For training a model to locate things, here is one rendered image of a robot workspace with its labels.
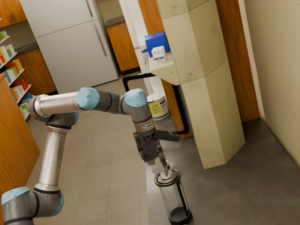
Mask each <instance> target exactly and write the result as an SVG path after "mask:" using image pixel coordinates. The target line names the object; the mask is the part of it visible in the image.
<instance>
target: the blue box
mask: <svg viewBox="0 0 300 225"><path fill-rule="evenodd" d="M145 42H146V46H147V49H148V53H149V56H150V57H153V55H152V52H151V51H152V50H153V48H155V47H159V46H164V49H165V52H166V53H167V52H169V49H168V45H167V41H166V37H165V34H164V31H160V32H157V33H153V34H150V35H146V36H145Z"/></svg>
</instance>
